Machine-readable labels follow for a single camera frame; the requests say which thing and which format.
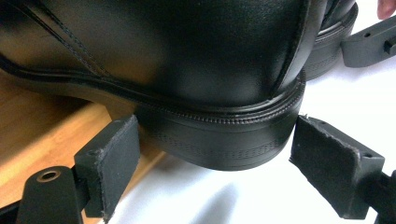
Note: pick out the black leather shoe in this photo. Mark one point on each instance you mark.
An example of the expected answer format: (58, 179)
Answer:
(333, 37)
(186, 62)

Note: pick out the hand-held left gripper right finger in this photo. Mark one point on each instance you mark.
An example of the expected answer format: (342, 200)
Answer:
(327, 168)

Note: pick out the wooden three-tier shoe rack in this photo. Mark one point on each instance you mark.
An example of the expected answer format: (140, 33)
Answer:
(40, 137)

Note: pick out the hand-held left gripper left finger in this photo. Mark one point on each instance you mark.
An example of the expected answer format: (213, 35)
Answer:
(109, 161)

